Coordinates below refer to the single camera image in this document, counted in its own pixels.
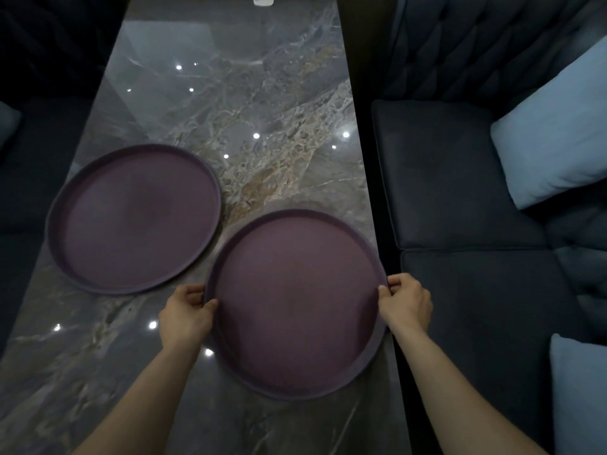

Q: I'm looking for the person's left hand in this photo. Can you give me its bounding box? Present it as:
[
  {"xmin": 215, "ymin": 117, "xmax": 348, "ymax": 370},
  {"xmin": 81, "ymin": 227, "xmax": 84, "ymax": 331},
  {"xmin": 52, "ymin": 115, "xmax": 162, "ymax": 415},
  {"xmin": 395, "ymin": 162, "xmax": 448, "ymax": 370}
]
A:
[{"xmin": 158, "ymin": 283, "xmax": 219, "ymax": 350}]

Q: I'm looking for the person's right hand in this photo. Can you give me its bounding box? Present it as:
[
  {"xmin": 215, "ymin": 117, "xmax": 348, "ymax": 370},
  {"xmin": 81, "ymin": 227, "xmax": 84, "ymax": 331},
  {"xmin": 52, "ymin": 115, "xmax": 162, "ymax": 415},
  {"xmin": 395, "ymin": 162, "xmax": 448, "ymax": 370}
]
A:
[{"xmin": 377, "ymin": 273, "xmax": 433, "ymax": 333}]

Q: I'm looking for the round purple tray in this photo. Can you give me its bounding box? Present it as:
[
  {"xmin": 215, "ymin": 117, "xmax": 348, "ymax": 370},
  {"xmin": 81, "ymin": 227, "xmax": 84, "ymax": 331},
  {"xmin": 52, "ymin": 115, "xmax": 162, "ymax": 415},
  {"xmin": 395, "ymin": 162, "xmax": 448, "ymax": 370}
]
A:
[
  {"xmin": 46, "ymin": 143, "xmax": 223, "ymax": 295},
  {"xmin": 204, "ymin": 209, "xmax": 391, "ymax": 402}
]

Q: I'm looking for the person's left forearm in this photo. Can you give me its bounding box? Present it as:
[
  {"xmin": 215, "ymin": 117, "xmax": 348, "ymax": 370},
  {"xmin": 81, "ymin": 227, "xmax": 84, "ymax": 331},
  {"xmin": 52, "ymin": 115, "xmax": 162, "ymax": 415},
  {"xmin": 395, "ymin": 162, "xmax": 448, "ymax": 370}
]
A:
[{"xmin": 72, "ymin": 332, "xmax": 205, "ymax": 455}]

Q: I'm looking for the person's right forearm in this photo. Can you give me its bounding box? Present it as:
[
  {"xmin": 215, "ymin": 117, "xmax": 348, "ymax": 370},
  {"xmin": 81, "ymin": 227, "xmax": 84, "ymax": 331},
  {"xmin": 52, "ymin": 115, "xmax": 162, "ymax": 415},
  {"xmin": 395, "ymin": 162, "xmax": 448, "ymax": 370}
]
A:
[{"xmin": 390, "ymin": 322, "xmax": 551, "ymax": 455}]

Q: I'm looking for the dark blue tufted sofa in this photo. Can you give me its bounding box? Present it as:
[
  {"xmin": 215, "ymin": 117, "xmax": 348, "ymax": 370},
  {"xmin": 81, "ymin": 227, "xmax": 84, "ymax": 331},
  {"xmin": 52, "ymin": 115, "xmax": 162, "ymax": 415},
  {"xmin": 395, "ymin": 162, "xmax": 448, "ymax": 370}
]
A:
[{"xmin": 371, "ymin": 0, "xmax": 607, "ymax": 455}]

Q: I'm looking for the light blue cushion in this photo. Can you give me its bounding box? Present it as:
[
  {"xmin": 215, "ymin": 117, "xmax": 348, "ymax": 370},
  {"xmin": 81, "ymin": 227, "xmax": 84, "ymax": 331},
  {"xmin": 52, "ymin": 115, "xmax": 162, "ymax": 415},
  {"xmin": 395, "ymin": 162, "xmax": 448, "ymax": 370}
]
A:
[
  {"xmin": 549, "ymin": 333, "xmax": 607, "ymax": 455},
  {"xmin": 490, "ymin": 35, "xmax": 607, "ymax": 210}
]

